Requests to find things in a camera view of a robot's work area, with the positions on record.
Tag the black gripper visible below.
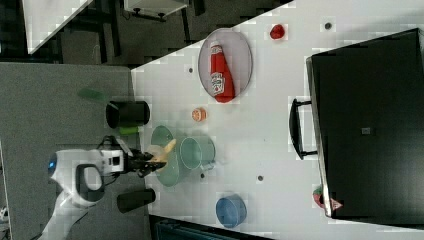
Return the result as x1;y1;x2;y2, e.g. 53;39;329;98
124;149;166;178

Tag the peeled plush banana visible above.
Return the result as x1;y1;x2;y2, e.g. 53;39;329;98
147;139;177;172

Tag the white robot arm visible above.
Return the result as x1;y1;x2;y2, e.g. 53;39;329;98
38;149;166;240

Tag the light green mug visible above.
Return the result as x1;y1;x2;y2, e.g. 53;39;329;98
179;136;216;171

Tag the light green bowl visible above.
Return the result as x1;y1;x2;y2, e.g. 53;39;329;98
151;125;190;187

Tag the teal crate at bottom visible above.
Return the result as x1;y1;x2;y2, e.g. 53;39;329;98
153;219;248;240

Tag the orange round toy fruit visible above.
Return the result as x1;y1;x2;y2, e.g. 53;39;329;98
192;107;207;122

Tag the blue bowl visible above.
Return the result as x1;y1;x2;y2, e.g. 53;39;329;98
215;194;247;228

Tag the red ketchup bottle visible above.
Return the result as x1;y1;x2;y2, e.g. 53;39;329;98
210;41;235;103

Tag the white cart with casters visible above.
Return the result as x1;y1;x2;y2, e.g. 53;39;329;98
123;0;189;18

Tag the red green toy behind oven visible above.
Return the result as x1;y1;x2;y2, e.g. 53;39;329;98
313;187;325;208

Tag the white side table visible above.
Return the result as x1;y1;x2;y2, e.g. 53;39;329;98
21;0;94;54

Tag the red strawberry toy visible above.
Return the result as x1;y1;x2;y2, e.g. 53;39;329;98
270;24;285;40

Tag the black cylinder post lower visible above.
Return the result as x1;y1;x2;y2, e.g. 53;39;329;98
117;188;156;213

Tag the black cylinder post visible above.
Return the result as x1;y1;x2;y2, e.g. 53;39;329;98
105;101;150;129
117;188;156;213

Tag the black cylinder post upper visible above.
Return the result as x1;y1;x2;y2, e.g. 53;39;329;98
105;101;150;129

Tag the black oven door handle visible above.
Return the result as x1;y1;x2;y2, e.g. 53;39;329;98
289;99;318;160

